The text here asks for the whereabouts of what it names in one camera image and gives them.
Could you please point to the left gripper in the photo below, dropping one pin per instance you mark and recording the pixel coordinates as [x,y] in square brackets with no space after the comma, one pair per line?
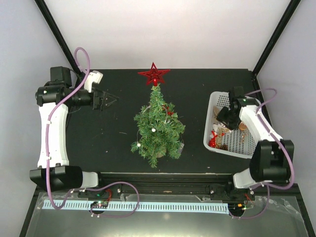
[100,105]

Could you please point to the burlap bow ornament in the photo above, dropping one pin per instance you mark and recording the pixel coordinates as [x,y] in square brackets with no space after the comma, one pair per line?
[215,113]

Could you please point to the red star ornament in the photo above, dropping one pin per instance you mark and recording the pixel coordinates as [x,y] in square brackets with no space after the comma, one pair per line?
[154,75]

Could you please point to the small circuit board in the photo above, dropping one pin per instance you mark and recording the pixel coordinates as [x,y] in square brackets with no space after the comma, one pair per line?
[99,204]

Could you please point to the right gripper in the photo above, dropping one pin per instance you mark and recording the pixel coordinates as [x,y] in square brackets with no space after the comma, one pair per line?
[230,126]

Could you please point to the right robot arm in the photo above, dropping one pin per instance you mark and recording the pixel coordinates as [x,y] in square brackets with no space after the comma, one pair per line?
[271,163]

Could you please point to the brown pine cone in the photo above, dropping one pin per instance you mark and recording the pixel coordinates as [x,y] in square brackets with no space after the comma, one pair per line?
[223,147]

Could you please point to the red gift box ornament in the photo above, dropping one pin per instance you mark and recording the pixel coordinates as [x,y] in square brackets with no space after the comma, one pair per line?
[212,143]

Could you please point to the small green christmas tree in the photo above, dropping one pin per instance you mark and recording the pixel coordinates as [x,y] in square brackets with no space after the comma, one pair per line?
[158,134]

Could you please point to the red berry sprig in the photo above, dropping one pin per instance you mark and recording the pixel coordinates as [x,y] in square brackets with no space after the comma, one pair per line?
[168,111]

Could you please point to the red ribbon bow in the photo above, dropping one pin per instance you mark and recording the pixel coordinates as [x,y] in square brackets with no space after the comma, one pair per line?
[214,135]

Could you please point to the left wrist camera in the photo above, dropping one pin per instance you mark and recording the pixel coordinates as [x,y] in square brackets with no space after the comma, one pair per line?
[93,77]

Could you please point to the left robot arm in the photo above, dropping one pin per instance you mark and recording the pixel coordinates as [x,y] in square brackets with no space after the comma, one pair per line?
[54,100]

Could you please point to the clear battery box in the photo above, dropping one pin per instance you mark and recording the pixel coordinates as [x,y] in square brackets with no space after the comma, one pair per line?
[181,148]

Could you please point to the white plastic basket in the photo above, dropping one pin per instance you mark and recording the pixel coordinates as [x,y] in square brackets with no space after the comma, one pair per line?
[240,142]

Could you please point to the white slotted cable duct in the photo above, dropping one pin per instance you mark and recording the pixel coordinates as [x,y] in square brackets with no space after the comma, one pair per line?
[129,206]

